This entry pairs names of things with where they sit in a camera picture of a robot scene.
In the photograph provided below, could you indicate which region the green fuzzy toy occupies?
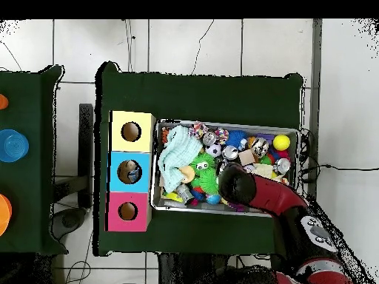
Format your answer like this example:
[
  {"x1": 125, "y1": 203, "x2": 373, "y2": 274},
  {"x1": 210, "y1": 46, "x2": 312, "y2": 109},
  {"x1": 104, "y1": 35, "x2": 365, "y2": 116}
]
[{"x1": 190, "y1": 168, "x2": 220, "y2": 196}]

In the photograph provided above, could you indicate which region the wooden box with three holes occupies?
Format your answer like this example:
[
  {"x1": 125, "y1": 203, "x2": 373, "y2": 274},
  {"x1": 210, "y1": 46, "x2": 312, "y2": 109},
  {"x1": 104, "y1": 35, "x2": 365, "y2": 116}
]
[{"x1": 105, "y1": 110, "x2": 157, "y2": 233}]

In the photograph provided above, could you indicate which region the black power cable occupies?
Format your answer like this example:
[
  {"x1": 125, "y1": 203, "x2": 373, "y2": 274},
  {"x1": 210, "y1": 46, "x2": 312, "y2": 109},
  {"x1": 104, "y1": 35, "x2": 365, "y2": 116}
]
[{"x1": 298, "y1": 163, "x2": 379, "y2": 183}]

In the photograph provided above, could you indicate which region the shallow wire mesh bin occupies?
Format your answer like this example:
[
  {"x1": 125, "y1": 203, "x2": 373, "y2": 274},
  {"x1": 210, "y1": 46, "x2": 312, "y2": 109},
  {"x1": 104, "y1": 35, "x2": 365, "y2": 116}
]
[{"x1": 150, "y1": 118, "x2": 300, "y2": 219}]

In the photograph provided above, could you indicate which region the yellow ball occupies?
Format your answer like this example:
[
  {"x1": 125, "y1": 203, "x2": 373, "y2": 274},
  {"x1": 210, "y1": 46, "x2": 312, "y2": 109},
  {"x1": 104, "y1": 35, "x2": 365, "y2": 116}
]
[{"x1": 272, "y1": 134, "x2": 291, "y2": 151}]

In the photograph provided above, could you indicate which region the blue fuzzy toy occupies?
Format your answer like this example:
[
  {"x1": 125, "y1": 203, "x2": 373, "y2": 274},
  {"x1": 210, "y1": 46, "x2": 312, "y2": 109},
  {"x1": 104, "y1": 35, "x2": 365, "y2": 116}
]
[{"x1": 225, "y1": 129, "x2": 248, "y2": 148}]

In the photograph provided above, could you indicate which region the black cable bundle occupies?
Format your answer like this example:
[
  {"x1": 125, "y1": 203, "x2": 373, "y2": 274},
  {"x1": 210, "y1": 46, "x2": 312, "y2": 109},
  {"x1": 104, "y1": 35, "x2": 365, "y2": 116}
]
[{"x1": 235, "y1": 254, "x2": 275, "y2": 268}]

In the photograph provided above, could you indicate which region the mint green cloth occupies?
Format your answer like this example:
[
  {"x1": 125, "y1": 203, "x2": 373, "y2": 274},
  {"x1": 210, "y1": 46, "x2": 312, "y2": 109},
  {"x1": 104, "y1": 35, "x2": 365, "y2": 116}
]
[{"x1": 158, "y1": 125, "x2": 205, "y2": 194}]

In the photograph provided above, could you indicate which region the black flat panel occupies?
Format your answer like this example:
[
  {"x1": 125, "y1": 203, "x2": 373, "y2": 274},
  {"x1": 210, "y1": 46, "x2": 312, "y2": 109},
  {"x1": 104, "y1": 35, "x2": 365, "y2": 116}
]
[{"x1": 78, "y1": 103, "x2": 95, "y2": 209}]

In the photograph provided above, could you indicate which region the small soccer ball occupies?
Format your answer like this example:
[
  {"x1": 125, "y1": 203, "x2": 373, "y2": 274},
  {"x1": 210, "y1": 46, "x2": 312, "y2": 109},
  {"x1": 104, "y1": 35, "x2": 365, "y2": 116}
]
[{"x1": 206, "y1": 143, "x2": 222, "y2": 158}]

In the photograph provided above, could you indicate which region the blue plastic cup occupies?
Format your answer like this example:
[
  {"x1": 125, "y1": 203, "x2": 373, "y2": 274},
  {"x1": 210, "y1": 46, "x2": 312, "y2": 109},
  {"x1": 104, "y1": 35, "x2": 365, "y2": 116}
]
[{"x1": 0, "y1": 129, "x2": 30, "y2": 163}]

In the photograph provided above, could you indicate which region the colourful patterned cloth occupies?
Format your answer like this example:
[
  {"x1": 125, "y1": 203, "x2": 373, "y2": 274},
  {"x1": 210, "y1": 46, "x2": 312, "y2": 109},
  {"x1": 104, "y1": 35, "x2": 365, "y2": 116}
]
[{"x1": 189, "y1": 121, "x2": 209, "y2": 138}]

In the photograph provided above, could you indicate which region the cream knitted cloth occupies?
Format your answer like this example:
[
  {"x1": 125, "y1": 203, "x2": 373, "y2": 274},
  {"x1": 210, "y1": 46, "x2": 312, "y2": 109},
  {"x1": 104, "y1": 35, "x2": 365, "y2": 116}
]
[{"x1": 252, "y1": 163, "x2": 275, "y2": 179}]

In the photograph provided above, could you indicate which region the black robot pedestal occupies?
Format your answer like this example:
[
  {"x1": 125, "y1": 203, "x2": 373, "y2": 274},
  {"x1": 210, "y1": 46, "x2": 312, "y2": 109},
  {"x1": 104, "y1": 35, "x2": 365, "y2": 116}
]
[{"x1": 158, "y1": 253, "x2": 238, "y2": 284}]

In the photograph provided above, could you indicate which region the dark green table cloth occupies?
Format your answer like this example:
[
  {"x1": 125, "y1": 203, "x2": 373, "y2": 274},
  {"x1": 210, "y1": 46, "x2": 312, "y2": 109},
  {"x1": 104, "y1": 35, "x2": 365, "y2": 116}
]
[
  {"x1": 0, "y1": 64, "x2": 69, "y2": 256},
  {"x1": 94, "y1": 61, "x2": 304, "y2": 263}
]

